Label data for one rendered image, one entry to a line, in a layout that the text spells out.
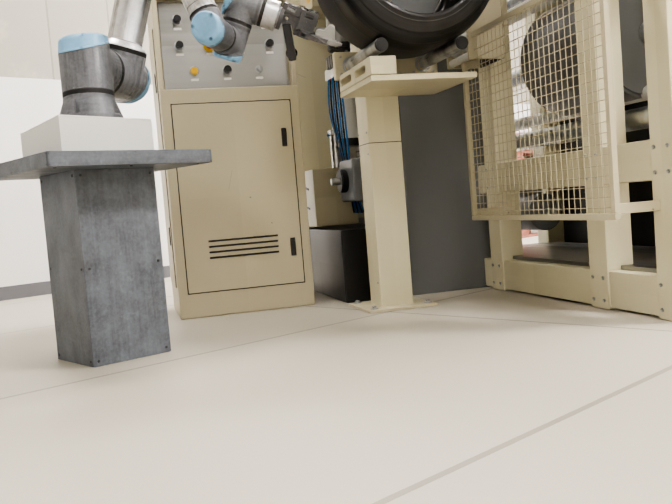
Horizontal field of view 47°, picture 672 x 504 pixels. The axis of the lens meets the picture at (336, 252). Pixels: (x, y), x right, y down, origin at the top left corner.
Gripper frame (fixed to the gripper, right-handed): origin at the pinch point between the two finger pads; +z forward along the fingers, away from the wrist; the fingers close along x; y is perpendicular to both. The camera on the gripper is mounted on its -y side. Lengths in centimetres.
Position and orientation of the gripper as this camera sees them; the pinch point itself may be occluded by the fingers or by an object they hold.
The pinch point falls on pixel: (337, 45)
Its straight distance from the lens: 247.9
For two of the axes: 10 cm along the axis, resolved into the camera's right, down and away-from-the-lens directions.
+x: -0.2, -4.2, 9.1
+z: 9.4, 2.9, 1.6
